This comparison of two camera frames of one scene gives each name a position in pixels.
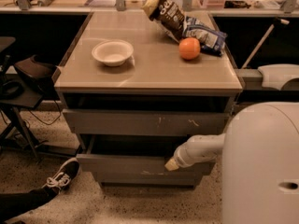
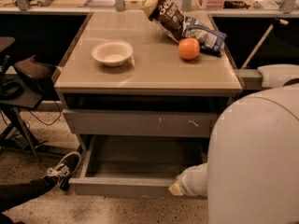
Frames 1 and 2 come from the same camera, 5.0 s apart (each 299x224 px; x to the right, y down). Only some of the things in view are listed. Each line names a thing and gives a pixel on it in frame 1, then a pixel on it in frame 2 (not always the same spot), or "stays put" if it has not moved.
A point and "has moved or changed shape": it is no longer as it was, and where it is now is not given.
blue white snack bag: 211,41 stays put
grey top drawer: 144,122 stays put
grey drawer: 135,154 has moved or changed shape
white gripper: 181,157 -> 188,181
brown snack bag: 166,13 stays put
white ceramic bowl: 112,52 stays put
